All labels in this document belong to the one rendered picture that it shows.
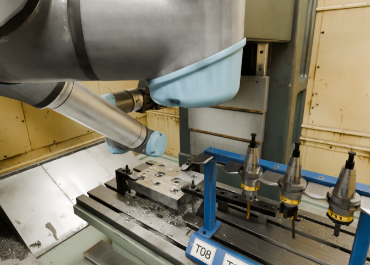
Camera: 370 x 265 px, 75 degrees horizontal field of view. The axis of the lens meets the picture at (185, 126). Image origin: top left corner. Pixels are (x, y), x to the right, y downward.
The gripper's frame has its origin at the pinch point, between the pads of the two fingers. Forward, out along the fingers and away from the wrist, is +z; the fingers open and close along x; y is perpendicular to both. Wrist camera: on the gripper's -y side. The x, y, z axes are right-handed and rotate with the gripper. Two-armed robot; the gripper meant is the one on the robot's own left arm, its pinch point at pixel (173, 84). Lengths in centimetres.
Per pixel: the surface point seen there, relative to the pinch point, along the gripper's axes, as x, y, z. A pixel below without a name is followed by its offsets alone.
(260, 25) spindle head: 32.5, -19.7, 4.9
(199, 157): 22.9, 19.8, -16.5
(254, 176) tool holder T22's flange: 41.8, 19.5, -18.6
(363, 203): 66, 20, -16
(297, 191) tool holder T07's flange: 53, 20, -18
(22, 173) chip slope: -99, 57, -30
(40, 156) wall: -101, 51, -17
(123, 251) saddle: -7, 64, -29
